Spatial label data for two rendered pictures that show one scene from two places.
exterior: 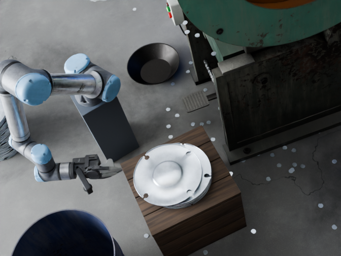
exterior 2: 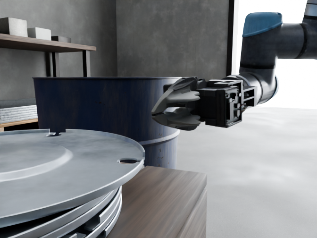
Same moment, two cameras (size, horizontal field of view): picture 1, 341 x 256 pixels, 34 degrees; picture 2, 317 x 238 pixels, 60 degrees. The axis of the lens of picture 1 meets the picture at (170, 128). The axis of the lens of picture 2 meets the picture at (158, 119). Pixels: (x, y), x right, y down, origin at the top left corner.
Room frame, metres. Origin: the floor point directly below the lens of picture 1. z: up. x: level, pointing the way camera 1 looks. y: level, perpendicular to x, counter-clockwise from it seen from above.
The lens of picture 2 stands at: (1.43, -0.09, 0.48)
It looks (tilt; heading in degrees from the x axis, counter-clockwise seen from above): 9 degrees down; 120
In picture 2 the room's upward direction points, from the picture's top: straight up
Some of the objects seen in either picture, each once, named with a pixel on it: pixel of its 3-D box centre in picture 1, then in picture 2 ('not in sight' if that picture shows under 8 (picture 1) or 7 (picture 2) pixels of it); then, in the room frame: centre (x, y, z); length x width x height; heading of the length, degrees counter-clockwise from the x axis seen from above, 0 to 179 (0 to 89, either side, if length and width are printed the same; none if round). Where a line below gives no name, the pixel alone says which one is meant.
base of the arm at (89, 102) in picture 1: (88, 87); not in sight; (1.66, 0.29, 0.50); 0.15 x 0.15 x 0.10
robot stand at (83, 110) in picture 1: (105, 120); not in sight; (1.66, 0.29, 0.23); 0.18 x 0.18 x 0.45; 14
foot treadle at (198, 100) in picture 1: (239, 87); not in sight; (1.65, -0.40, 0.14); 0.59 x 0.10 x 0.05; 91
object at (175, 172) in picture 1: (167, 173); (7, 158); (1.16, 0.07, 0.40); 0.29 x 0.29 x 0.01
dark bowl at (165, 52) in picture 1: (154, 67); not in sight; (2.05, -0.02, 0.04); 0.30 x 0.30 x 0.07
